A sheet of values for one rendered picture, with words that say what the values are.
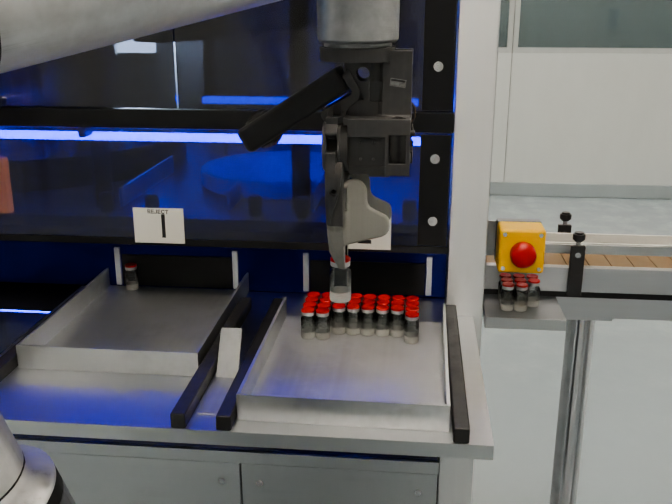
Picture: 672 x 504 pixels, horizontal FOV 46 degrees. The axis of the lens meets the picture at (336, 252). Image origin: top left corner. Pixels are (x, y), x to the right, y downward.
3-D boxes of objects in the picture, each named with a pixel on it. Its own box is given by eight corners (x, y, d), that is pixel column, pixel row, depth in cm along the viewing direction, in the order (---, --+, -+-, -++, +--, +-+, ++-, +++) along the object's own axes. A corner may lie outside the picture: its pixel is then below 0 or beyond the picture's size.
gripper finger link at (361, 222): (388, 277, 76) (390, 181, 74) (326, 275, 76) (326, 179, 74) (389, 269, 79) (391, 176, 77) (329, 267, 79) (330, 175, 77)
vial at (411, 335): (404, 338, 122) (404, 310, 121) (418, 339, 122) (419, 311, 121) (403, 344, 120) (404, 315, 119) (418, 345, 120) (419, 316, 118)
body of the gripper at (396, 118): (408, 184, 73) (412, 49, 69) (315, 182, 74) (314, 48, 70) (410, 167, 80) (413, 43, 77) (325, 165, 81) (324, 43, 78)
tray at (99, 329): (108, 286, 145) (106, 267, 144) (249, 291, 143) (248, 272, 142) (18, 368, 113) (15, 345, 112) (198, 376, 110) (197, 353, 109)
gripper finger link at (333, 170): (341, 229, 74) (341, 133, 72) (324, 229, 74) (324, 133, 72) (346, 220, 78) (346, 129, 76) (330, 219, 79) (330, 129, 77)
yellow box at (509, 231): (493, 258, 135) (496, 217, 133) (537, 260, 134) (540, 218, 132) (497, 273, 128) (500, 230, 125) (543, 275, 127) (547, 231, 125)
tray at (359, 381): (284, 316, 131) (284, 296, 130) (444, 323, 128) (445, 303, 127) (237, 420, 99) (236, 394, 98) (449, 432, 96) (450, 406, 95)
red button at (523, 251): (507, 262, 128) (509, 238, 127) (533, 262, 128) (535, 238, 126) (510, 269, 124) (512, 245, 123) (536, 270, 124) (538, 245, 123)
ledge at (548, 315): (479, 298, 145) (479, 287, 144) (552, 300, 144) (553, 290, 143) (484, 328, 132) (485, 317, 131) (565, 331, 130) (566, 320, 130)
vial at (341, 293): (330, 296, 83) (330, 256, 81) (352, 296, 82) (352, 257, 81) (328, 303, 81) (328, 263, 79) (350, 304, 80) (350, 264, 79)
